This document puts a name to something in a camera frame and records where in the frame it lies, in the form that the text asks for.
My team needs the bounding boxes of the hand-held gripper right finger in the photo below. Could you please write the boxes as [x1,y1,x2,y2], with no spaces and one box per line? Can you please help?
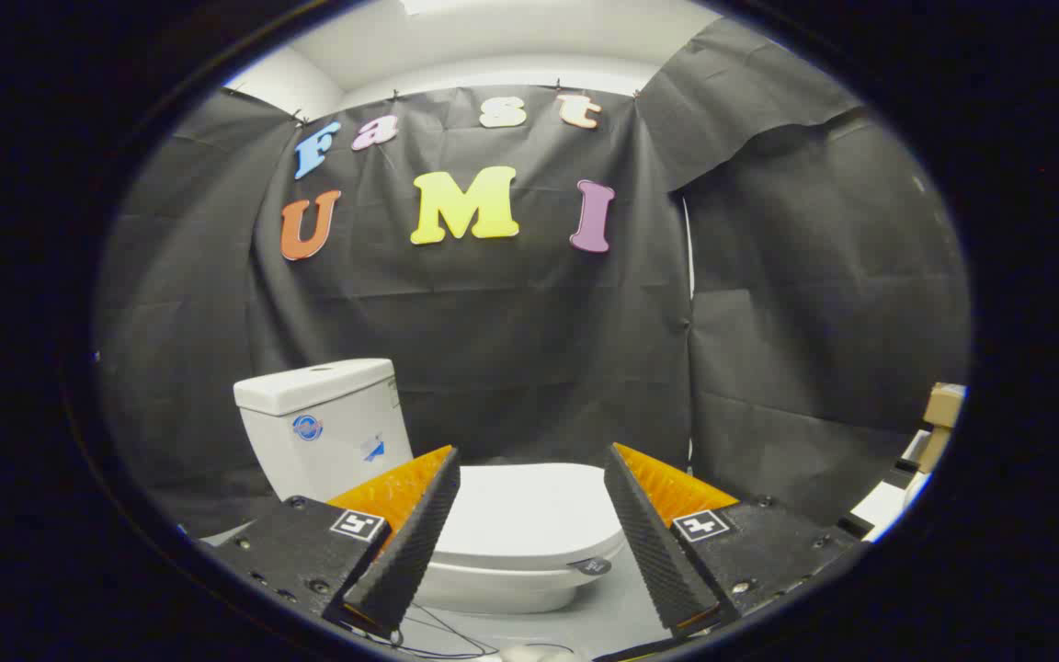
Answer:
[603,442,866,640]

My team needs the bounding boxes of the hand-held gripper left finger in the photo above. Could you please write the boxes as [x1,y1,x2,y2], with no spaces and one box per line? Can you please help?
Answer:
[203,446,462,640]

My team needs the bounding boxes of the white toilet lid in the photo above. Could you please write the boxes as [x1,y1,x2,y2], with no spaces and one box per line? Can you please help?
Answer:
[431,462,628,578]

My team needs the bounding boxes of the white toilet bowl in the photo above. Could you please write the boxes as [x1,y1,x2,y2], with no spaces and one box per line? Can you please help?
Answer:
[413,542,627,615]

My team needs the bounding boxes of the white toilet tank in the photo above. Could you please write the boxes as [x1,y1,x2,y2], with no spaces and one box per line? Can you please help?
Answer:
[233,359,416,505]

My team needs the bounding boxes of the white flat box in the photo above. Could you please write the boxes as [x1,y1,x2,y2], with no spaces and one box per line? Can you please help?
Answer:
[849,428,935,543]

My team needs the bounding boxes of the black backdrop cloth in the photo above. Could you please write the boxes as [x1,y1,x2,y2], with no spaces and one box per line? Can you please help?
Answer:
[93,17,972,539]

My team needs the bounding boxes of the brown cardboard box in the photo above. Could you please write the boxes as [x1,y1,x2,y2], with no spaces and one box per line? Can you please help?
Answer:
[917,382,967,474]

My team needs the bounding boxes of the thin black cables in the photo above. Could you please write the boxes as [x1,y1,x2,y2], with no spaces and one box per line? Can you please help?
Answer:
[390,602,578,660]

